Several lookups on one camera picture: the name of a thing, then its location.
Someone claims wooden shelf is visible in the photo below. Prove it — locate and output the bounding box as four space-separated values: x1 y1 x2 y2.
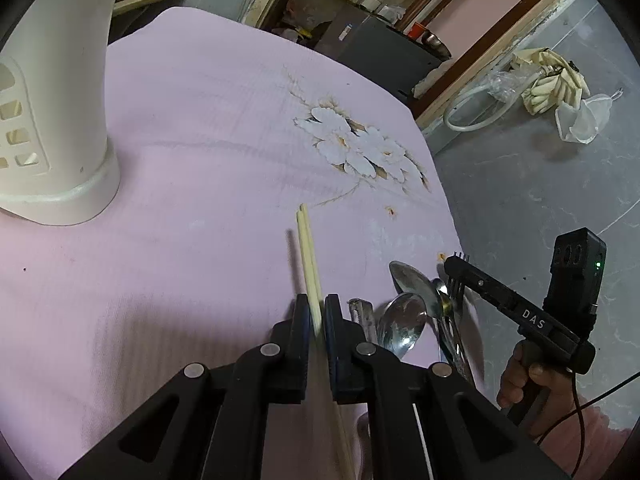
112 0 190 17

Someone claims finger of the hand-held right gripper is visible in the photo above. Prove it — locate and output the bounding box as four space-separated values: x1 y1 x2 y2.
443 255 523 318

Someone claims pink floral tablecloth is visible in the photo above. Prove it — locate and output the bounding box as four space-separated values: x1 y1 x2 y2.
0 6 486 480

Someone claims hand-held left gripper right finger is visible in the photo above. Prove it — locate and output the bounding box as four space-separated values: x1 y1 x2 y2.
322 294 571 480

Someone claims small steel spoon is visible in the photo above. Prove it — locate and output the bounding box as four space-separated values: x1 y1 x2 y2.
432 278 463 368

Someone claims clear plastic bag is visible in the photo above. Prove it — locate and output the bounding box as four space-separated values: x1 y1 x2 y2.
484 70 527 105

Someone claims white hose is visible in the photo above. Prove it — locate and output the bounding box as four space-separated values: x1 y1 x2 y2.
442 79 521 134

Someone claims wooden door frame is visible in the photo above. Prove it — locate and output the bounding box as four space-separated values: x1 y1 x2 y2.
410 0 576 128

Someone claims steel peeler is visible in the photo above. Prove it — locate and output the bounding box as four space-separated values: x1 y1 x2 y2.
348 298 377 347

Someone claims dark grey cabinet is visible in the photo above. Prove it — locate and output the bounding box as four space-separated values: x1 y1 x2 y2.
314 5 447 107

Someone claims pale wooden chopstick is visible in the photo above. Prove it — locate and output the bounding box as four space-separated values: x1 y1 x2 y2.
296 208 351 480
300 203 357 480

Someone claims white translucent bag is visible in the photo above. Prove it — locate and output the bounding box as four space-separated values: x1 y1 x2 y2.
555 89 625 144

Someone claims person's right hand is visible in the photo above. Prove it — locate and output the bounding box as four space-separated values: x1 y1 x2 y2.
497 342 576 413

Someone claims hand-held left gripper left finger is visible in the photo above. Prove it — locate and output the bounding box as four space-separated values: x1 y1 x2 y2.
57 292 313 480

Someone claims cream folded cloth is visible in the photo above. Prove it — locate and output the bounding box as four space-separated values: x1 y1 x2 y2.
510 47 589 117

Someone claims steel fork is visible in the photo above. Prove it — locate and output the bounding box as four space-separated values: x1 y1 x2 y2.
445 250 475 383

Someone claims metal bowl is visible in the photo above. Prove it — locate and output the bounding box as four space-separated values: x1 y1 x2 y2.
419 31 452 57

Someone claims white plastic utensil holder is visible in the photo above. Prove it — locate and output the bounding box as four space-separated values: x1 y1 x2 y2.
0 0 130 226

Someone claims black cable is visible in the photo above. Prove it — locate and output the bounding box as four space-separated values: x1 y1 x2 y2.
542 367 640 480

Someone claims large steel spoon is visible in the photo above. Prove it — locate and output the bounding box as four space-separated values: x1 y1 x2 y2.
377 292 429 360
389 261 473 383

